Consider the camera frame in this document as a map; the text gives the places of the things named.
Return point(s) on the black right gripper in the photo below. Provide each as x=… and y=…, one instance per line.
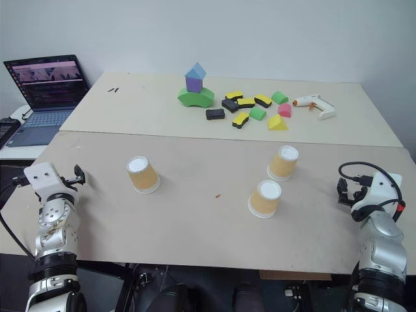
x=356, y=195

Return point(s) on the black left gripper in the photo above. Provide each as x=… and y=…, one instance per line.
x=67, y=182

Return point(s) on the tan paper cup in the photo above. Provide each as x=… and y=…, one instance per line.
x=142, y=175
x=265, y=200
x=283, y=165

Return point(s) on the white hot glue gun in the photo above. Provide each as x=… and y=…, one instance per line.
x=320, y=105

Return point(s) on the blue open laptop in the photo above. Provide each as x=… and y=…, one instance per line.
x=48, y=94

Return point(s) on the yellow foam wedge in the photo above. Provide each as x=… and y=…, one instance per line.
x=278, y=123

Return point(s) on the pink foam block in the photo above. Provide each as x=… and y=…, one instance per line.
x=285, y=110

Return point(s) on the brown cardboard piece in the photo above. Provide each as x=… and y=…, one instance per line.
x=295, y=275

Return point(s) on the yellow black eraser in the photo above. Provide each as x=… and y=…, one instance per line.
x=263, y=100
x=246, y=102
x=240, y=120
x=234, y=95

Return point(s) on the green foam arch block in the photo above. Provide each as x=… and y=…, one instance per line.
x=195, y=98

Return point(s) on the purple foam cube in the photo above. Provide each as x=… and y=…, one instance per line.
x=194, y=84

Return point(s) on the blue foam roof block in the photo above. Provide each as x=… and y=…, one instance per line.
x=196, y=71

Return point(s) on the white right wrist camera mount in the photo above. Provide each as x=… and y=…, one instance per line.
x=382, y=188

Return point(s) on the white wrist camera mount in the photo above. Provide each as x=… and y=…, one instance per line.
x=44, y=180
x=382, y=188

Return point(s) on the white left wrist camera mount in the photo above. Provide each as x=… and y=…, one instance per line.
x=44, y=180

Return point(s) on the black table frame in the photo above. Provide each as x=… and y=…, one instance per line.
x=123, y=282

